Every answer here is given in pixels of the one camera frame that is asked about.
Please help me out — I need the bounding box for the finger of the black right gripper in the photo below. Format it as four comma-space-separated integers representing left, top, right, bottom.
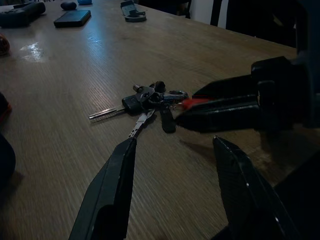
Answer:
173, 95, 261, 134
191, 74, 260, 101

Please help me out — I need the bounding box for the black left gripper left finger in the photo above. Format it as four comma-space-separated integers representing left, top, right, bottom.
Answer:
68, 136, 138, 240

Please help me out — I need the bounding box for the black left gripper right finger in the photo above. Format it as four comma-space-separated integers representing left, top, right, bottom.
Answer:
212, 135, 301, 240

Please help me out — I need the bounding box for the key bunch with red fob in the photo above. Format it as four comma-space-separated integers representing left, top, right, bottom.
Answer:
88, 80, 213, 140

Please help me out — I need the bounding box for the black folding chair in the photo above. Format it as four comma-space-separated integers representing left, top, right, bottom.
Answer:
138, 0, 297, 48

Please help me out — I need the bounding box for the black phone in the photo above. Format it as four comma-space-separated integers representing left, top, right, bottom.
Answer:
53, 9, 92, 29

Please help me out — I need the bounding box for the small black oval object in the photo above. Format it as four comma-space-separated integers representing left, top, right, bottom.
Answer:
60, 1, 77, 11

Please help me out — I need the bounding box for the orange cylinder piece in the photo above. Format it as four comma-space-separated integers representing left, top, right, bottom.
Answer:
0, 32, 12, 57

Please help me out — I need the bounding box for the black handheld controller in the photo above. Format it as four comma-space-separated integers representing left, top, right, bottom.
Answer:
0, 1, 47, 28

